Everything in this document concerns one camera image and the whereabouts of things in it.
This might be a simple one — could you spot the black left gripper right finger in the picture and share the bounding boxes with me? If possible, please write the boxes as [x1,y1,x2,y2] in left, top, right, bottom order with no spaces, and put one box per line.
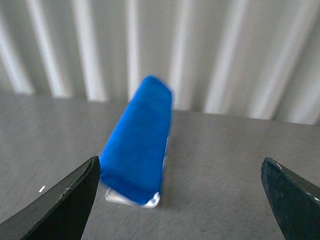
[261,157,320,240]

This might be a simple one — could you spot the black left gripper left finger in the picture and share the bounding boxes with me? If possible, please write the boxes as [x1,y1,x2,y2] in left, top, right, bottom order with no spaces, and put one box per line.
[0,156,100,240]

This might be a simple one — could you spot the blue microfiber cloth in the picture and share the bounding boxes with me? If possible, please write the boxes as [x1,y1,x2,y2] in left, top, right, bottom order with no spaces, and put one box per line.
[99,75,173,206]

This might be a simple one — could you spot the white towel rack base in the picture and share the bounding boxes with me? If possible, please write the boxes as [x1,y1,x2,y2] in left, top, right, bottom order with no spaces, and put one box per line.
[104,139,172,209]

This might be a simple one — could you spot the white pleated curtain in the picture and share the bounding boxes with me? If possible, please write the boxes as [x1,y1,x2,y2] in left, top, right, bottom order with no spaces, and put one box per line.
[0,0,320,125]

